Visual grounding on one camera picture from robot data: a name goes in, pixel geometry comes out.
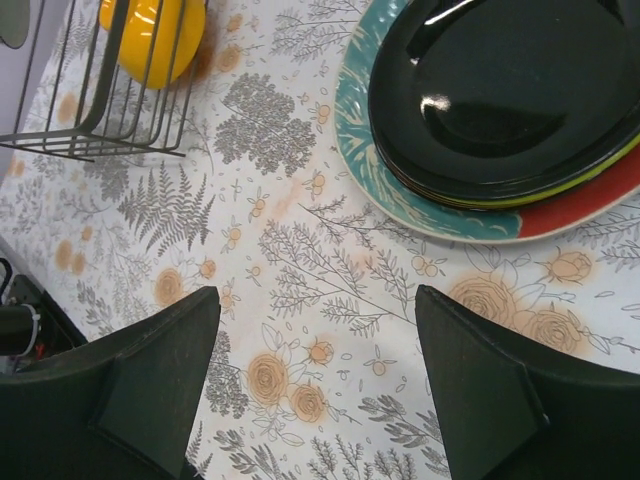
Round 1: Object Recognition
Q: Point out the white green patterned bowl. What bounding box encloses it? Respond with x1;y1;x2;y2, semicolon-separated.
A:
0;0;40;50

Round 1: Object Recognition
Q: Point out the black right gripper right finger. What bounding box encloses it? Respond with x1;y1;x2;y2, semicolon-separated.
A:
415;286;639;479

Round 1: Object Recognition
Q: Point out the floral table mat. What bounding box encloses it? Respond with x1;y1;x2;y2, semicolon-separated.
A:
1;1;639;479

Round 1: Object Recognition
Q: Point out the large white plate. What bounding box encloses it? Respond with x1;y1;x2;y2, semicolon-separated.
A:
333;1;639;244

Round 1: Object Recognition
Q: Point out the black plate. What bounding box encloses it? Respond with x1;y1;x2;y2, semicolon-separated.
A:
368;1;639;209

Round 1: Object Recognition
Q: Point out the yellow bowl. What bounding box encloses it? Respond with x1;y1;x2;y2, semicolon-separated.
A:
118;0;206;90

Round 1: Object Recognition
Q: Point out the black wire dish rack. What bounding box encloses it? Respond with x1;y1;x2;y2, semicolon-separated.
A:
1;1;208;162

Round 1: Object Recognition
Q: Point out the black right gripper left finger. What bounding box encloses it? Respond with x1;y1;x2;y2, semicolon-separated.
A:
1;286;221;479

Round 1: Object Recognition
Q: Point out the lime green plate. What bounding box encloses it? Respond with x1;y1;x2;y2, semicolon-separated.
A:
444;135;639;210

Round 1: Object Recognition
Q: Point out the black base frame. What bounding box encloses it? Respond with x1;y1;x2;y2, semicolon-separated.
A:
1;257;87;375

